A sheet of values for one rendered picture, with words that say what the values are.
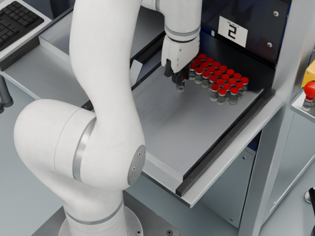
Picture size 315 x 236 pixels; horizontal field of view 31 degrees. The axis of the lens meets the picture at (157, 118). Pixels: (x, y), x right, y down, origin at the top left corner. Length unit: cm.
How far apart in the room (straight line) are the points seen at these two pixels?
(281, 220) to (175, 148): 102
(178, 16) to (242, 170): 74
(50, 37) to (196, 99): 47
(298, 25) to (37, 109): 65
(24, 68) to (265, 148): 73
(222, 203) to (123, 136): 124
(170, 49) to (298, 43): 30
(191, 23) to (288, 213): 124
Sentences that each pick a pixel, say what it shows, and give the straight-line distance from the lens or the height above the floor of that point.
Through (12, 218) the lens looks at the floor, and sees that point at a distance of 236.
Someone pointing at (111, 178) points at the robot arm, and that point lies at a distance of 92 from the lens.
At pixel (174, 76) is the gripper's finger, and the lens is 144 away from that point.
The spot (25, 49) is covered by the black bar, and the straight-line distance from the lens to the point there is 163.
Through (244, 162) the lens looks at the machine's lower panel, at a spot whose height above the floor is 52.
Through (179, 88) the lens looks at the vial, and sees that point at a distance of 148.
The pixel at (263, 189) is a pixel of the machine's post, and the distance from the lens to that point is 187.
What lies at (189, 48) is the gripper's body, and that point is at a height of 105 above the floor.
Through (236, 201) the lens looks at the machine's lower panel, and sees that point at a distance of 203.
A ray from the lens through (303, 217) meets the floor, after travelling 235.
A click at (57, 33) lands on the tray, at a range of 168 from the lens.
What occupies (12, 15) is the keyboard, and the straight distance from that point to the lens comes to 186.
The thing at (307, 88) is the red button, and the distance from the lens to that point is 139.
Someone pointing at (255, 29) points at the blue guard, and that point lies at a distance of 142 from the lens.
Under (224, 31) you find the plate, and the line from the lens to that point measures 149.
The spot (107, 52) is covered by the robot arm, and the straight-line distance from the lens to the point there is 87.
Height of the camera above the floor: 202
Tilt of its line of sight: 52 degrees down
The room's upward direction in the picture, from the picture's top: 1 degrees counter-clockwise
